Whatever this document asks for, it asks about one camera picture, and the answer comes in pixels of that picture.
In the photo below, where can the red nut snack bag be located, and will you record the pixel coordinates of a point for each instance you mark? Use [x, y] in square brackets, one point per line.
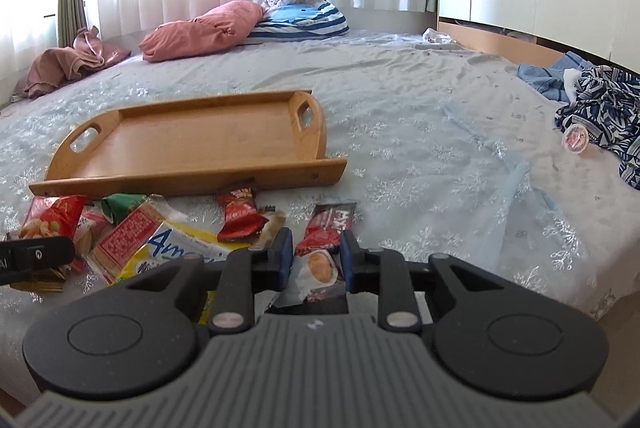
[53, 216]

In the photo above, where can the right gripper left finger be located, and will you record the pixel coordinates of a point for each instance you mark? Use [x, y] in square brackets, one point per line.
[245, 273]

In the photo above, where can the long red coffee packet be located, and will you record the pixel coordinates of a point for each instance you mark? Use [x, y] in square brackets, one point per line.
[316, 273]

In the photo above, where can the yellow white America snack bag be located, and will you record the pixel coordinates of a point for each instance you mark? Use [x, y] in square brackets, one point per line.
[171, 241]

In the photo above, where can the wooden bed frame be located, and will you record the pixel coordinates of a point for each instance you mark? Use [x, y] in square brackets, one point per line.
[515, 50]

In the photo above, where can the pink pillow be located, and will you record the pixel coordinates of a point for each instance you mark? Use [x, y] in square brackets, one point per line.
[218, 30]

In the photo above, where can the red patterned cracker pack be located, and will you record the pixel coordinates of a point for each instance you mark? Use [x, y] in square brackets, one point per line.
[113, 251]

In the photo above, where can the green snack packet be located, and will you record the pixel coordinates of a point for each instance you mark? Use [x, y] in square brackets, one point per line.
[118, 206]

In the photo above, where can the small pink round lid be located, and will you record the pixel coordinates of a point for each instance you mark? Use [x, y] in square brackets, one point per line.
[576, 139]

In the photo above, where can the small red snack packet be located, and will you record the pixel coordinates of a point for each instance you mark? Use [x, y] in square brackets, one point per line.
[241, 215]

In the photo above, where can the blue striped pillow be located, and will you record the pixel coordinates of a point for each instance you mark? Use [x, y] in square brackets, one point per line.
[298, 20]

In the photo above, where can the blue patterned clothes pile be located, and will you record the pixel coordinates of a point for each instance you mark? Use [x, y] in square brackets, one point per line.
[607, 105]

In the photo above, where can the light blue cloth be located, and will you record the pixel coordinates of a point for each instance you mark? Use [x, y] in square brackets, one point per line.
[549, 81]

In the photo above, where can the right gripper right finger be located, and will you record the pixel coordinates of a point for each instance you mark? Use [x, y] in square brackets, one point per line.
[384, 273]

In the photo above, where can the wooden serving tray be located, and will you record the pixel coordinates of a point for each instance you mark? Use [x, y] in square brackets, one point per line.
[195, 147]

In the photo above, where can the mauve crumpled blanket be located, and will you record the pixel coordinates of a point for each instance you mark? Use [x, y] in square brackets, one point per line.
[56, 67]

